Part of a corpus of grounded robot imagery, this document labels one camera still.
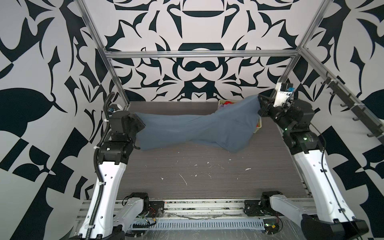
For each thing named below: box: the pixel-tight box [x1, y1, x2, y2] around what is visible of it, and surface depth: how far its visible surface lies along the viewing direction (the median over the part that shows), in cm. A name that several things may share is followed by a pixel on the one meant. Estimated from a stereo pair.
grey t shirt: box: [135, 95, 262, 153], surface depth 76 cm
